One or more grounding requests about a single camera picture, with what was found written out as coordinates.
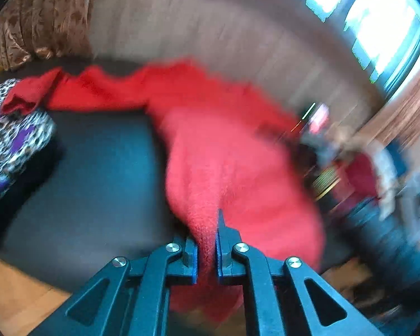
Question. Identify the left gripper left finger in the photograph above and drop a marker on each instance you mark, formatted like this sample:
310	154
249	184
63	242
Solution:
127	297

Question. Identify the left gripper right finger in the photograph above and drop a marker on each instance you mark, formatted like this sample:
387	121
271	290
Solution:
283	297

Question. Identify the bright red fuzzy sweater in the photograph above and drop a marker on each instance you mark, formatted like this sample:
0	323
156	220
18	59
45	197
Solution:
222	159

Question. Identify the cream white garment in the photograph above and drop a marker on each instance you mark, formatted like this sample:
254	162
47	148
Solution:
349	143

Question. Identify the maroon garment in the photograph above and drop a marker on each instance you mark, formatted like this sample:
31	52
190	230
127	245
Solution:
359	176

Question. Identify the brown floral curtain right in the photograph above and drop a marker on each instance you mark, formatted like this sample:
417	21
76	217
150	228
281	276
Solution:
399	119

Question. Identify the brown floral curtain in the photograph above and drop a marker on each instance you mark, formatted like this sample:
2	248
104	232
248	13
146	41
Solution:
43	29
399	119

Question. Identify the window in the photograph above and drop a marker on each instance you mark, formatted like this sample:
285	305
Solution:
384	36

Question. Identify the brown floral curtain left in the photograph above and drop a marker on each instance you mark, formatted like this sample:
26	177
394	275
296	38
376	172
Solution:
43	29

